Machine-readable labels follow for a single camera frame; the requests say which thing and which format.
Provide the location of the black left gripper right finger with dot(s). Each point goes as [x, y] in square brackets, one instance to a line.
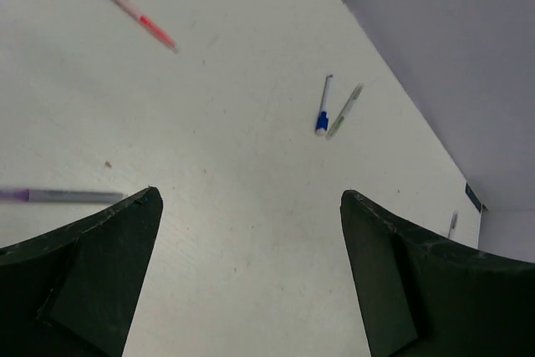
[422, 294]

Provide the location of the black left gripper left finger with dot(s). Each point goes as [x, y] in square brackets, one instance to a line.
[73, 291]

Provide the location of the red highlighter pen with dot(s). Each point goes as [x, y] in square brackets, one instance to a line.
[157, 32]

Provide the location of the purple highlighter pen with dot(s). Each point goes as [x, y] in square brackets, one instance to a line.
[58, 196]

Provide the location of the green label clear pen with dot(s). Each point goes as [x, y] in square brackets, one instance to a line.
[334, 128]

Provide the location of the blue capped white pen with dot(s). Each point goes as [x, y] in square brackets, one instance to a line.
[322, 122]

